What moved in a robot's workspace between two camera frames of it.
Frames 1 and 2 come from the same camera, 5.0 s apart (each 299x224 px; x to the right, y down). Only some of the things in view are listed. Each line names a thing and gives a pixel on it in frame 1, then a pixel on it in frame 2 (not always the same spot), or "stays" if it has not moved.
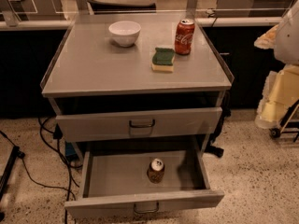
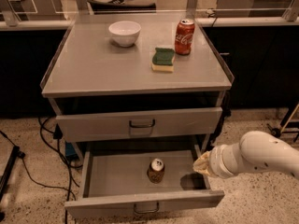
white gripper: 287,39 → 215,161
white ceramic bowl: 125,33 stays
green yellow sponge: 163,60 stays
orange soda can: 156,170 stays
